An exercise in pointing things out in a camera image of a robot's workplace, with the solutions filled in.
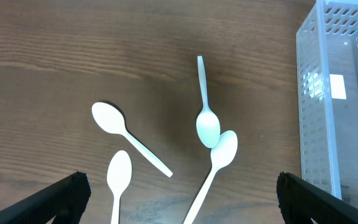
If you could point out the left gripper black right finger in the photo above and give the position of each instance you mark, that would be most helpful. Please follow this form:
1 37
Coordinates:
302 202

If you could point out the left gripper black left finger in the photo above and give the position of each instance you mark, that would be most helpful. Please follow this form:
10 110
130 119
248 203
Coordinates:
62 202

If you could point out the white plastic spoon bottom left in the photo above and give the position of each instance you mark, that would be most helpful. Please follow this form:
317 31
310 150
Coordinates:
118 178

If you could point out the white plastic spoon upper left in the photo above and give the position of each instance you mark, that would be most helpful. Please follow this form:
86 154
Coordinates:
112 121

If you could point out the pale green plastic spoon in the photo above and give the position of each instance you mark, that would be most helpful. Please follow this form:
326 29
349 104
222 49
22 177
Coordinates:
207 123

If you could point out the clear perforated plastic basket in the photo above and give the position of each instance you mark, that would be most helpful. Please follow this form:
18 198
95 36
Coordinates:
327 74

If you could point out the white plastic spoon long handle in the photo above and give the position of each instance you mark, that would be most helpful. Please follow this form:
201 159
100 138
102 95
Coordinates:
222 155

